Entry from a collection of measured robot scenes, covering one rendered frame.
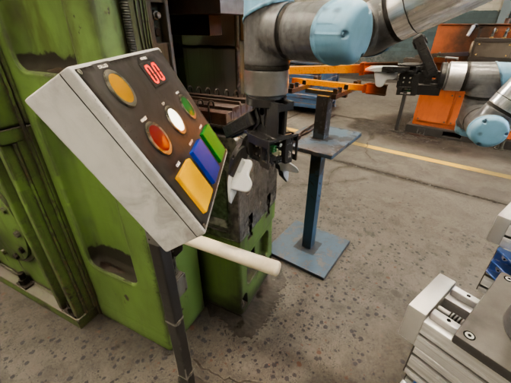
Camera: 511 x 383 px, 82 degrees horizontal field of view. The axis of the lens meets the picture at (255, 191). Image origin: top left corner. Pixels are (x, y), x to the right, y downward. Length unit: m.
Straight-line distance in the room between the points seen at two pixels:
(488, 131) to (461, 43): 3.48
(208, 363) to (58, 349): 0.67
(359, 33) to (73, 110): 0.37
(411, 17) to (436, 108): 3.91
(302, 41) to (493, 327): 0.53
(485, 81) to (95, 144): 0.91
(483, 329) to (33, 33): 1.28
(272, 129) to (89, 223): 1.02
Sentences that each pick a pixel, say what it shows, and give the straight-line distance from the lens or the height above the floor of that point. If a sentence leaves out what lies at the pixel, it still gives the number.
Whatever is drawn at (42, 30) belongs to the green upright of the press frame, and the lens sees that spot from 1.12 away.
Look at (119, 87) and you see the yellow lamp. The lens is 0.47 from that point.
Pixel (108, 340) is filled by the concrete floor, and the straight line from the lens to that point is 1.63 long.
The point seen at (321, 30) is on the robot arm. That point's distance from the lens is 0.42.
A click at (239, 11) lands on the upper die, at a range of 1.09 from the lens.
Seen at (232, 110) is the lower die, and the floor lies 0.98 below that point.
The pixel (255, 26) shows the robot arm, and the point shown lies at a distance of 0.49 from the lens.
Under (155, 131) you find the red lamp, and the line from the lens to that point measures 0.48.
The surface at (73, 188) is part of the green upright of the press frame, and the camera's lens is 1.30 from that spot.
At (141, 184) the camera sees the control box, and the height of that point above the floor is 1.05.
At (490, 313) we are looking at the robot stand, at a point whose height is 0.82.
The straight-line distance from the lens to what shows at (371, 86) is 1.44.
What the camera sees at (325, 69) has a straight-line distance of 1.03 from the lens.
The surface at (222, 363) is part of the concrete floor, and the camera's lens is 1.44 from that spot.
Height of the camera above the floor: 1.24
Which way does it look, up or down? 30 degrees down
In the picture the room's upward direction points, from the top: straight up
